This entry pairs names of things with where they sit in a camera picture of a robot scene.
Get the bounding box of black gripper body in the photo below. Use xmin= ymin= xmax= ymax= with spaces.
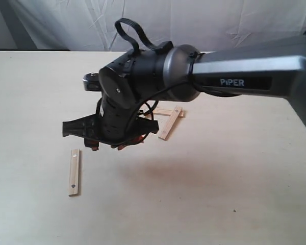
xmin=62 ymin=96 xmax=159 ymax=146

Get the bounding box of wooden slat with holes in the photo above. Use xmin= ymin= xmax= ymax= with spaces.
xmin=159 ymin=106 xmax=183 ymax=140
xmin=68 ymin=149 xmax=81 ymax=197

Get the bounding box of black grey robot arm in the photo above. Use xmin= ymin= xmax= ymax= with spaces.
xmin=62 ymin=31 xmax=306 ymax=150

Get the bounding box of plain wooden stick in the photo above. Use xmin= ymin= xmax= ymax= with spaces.
xmin=153 ymin=108 xmax=185 ymax=118

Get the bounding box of white backdrop cloth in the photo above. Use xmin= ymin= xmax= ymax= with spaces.
xmin=0 ymin=1 xmax=306 ymax=51

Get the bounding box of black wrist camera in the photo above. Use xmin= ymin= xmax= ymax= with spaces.
xmin=83 ymin=72 xmax=102 ymax=92

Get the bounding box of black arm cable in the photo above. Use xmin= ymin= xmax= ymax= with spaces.
xmin=114 ymin=17 xmax=174 ymax=55

